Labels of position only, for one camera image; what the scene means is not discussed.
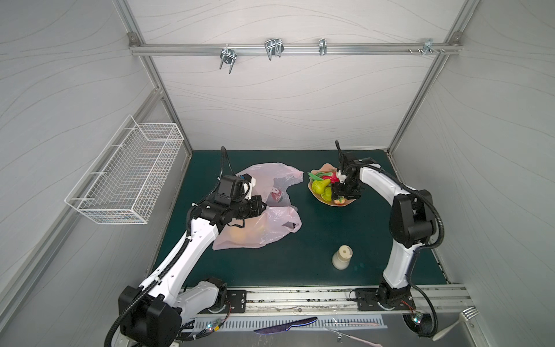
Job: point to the green table mat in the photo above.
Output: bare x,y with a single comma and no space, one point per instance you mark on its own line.
302,258

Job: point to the pink plastic bag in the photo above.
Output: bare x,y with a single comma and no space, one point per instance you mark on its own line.
279,219

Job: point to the peach scalloped fruit bowl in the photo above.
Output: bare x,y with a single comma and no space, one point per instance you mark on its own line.
326,167

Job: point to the metal corner bracket clamp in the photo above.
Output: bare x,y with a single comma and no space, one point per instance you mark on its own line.
428,49

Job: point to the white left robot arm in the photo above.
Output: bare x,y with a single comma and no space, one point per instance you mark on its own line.
152,314

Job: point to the metal u-bolt clamp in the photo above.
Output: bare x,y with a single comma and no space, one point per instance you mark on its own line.
228,57

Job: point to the small metal ring clamp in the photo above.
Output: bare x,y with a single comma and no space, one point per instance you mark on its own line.
323,47

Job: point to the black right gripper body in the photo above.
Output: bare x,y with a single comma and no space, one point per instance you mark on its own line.
343,189

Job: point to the red yellow peach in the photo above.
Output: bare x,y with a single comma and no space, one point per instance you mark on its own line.
340,200

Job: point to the white wire basket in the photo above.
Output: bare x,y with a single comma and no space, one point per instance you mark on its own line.
123,184

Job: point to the cream plastic bottle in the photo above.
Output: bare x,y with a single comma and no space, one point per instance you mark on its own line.
342,257

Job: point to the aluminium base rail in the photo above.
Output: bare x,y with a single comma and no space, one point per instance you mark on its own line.
307,301

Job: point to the metal hook clamp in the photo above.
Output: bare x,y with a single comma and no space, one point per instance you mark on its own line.
274,47

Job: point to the silver fork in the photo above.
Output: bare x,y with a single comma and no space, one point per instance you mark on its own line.
464,316

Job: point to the pink plastic utensil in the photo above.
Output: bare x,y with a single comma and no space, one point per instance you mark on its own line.
354,338

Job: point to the purple plastic knife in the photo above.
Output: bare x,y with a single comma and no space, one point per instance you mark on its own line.
286,326

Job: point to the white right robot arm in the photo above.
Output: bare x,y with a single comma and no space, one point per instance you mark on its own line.
415,224

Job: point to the aluminium top rail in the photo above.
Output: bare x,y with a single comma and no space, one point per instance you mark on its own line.
290,49

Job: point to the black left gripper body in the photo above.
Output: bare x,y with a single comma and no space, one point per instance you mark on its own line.
256,207

